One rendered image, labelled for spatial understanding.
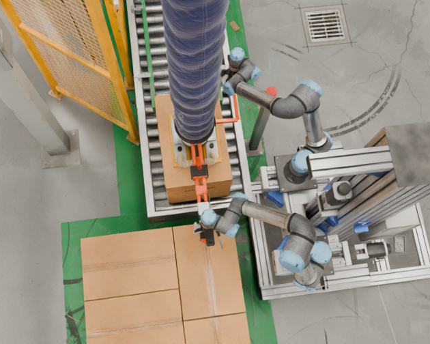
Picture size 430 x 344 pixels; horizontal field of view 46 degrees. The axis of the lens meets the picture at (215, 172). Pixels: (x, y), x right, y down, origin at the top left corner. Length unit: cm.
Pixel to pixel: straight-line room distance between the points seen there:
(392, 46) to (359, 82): 47
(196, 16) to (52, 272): 268
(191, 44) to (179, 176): 129
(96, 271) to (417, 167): 210
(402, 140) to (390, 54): 268
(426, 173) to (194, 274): 174
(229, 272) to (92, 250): 89
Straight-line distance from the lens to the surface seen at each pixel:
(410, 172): 205
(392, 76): 463
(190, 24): 175
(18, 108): 335
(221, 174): 301
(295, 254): 224
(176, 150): 303
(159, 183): 341
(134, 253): 334
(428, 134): 214
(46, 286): 399
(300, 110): 247
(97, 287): 335
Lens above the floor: 384
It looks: 73 degrees down
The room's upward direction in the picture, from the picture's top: 8 degrees clockwise
